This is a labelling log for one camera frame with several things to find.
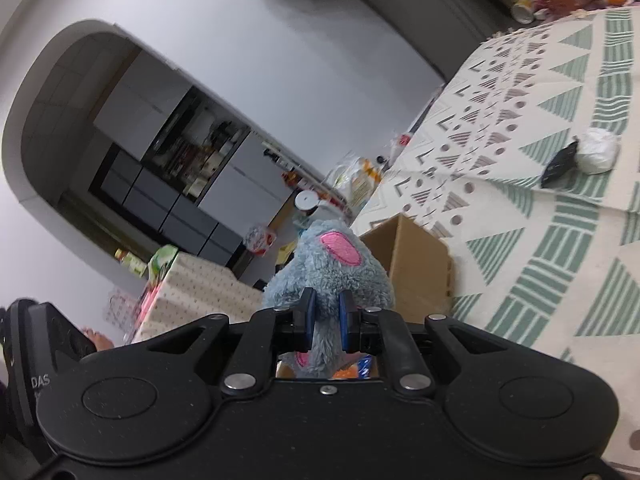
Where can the brown cardboard box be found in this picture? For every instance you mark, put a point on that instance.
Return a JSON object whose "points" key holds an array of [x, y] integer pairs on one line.
{"points": [[415, 270]]}

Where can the polka dot side table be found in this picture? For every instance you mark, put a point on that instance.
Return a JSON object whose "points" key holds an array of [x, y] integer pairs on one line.
{"points": [[200, 290]]}

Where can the white soft ball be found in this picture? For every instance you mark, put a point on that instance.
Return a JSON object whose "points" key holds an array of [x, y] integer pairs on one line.
{"points": [[596, 150]]}

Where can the small black cloth item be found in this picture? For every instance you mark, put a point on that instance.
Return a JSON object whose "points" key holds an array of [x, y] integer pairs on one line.
{"points": [[559, 166]]}

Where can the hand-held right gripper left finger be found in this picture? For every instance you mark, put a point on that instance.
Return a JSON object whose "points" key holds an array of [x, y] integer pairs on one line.
{"points": [[309, 310]]}

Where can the red white packet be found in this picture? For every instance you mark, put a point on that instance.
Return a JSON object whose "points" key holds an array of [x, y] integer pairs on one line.
{"points": [[260, 237]]}

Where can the grey kitchen cabinet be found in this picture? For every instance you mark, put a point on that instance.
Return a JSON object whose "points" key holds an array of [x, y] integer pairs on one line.
{"points": [[165, 160]]}

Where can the white round stool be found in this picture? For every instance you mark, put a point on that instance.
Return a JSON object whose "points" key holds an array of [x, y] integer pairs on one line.
{"points": [[307, 202]]}

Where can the dark grey door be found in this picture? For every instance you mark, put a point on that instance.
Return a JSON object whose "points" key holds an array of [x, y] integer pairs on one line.
{"points": [[425, 10]]}

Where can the green packet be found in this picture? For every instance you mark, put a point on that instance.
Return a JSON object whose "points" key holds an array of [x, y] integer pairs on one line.
{"points": [[162, 262]]}

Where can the orange burger squishy toy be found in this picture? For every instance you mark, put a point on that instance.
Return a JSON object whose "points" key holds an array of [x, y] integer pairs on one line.
{"points": [[345, 374]]}

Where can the person's left hand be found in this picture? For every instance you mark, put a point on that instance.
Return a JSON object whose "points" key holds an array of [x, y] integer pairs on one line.
{"points": [[100, 341]]}

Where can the yellow white plastic bag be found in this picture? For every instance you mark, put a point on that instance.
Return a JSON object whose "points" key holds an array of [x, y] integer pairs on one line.
{"points": [[357, 185]]}

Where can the green grey patterned blanket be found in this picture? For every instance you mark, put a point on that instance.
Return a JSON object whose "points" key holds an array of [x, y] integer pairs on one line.
{"points": [[550, 210]]}

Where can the blue tissue pack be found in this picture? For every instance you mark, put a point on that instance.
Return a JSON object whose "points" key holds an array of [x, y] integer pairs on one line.
{"points": [[365, 364]]}

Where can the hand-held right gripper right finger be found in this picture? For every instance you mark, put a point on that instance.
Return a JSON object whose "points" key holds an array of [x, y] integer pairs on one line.
{"points": [[344, 317]]}

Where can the grey pink plush toy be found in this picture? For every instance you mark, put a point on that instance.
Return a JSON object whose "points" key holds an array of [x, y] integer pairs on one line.
{"points": [[330, 265]]}

